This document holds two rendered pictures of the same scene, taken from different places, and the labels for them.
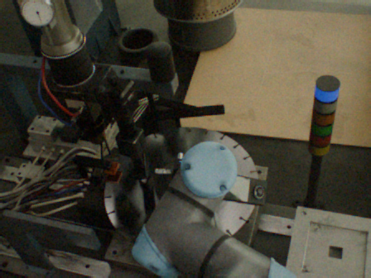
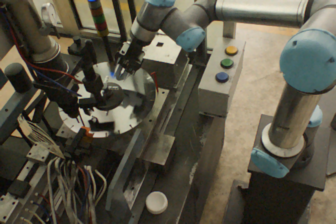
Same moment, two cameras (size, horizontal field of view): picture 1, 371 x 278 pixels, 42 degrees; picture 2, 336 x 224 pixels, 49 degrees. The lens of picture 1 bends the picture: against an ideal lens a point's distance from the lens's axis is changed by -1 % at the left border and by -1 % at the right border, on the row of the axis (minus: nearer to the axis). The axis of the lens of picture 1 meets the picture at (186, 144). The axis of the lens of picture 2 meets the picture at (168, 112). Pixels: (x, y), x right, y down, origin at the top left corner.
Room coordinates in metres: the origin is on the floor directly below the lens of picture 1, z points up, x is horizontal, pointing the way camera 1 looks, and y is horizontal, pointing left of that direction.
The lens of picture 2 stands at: (0.40, 0.83, 1.88)
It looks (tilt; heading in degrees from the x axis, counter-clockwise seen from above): 52 degrees down; 272
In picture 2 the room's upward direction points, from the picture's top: 8 degrees counter-clockwise
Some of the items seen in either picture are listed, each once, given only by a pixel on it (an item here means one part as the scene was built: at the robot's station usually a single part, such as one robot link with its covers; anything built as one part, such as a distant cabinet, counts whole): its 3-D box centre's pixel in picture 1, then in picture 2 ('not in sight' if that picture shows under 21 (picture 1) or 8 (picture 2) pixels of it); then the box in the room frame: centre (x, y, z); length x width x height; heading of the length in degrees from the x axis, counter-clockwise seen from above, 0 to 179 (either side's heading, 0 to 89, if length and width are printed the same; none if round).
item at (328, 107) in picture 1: (325, 101); (94, 1); (0.65, -0.28, 1.11); 0.05 x 0.04 x 0.03; 156
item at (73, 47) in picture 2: (123, 116); (86, 65); (0.63, 0.10, 1.17); 0.06 x 0.05 x 0.20; 57
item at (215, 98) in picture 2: not in sight; (222, 77); (0.21, -0.12, 0.82); 0.28 x 0.11 x 0.15; 66
